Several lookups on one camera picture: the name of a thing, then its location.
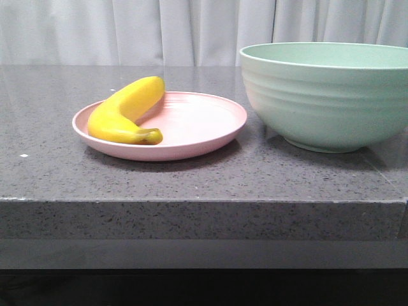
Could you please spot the yellow banana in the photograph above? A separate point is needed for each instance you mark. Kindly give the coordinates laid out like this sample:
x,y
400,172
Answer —
x,y
114,120

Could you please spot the pink plate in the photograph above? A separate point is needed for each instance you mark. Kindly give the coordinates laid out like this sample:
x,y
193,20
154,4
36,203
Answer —
x,y
192,124

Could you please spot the green bowl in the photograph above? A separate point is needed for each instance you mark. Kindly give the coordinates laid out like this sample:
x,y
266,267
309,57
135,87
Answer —
x,y
325,96

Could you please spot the white curtain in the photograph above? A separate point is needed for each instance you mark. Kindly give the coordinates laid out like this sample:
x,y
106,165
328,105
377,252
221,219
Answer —
x,y
184,33

